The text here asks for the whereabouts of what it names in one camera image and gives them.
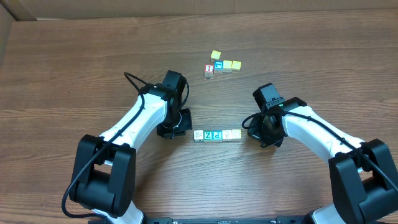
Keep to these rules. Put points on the yellow letter K block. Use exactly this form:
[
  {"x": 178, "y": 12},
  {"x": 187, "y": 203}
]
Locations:
[{"x": 236, "y": 134}]

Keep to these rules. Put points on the white ice cream block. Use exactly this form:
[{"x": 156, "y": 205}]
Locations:
[{"x": 227, "y": 135}]

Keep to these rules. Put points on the red letter I block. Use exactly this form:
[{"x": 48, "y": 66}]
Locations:
[{"x": 209, "y": 71}]

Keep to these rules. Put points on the blue letter P block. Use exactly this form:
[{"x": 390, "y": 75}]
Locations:
[{"x": 217, "y": 136}]

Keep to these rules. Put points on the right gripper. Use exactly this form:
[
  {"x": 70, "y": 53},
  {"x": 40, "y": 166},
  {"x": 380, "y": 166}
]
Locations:
[{"x": 259, "y": 137}]

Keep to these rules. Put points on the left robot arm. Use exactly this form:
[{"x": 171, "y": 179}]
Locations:
[{"x": 104, "y": 173}]

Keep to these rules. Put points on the blue picture block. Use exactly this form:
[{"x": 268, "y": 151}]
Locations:
[{"x": 218, "y": 66}]

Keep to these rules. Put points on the yellow block right row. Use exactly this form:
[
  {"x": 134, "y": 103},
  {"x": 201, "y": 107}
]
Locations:
[{"x": 236, "y": 66}]

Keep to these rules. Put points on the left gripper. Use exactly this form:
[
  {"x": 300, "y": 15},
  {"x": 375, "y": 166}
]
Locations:
[{"x": 182, "y": 123}]

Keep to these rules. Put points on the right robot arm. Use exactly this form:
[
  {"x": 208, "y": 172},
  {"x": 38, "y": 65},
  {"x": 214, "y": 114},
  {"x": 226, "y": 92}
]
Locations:
[{"x": 363, "y": 174}]

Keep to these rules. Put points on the yellow block far top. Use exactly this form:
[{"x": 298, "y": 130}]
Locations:
[{"x": 215, "y": 55}]

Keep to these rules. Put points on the yellow block row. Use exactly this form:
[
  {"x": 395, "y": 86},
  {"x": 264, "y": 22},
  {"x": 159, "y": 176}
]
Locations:
[
  {"x": 236, "y": 66},
  {"x": 227, "y": 66}
]

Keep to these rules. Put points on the yellow block middle row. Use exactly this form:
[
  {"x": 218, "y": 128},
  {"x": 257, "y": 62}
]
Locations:
[{"x": 227, "y": 66}]

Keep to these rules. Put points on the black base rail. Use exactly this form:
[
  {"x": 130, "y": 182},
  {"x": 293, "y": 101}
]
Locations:
[{"x": 278, "y": 220}]

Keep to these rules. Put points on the green letter Z block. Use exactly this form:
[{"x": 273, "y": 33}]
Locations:
[{"x": 207, "y": 136}]

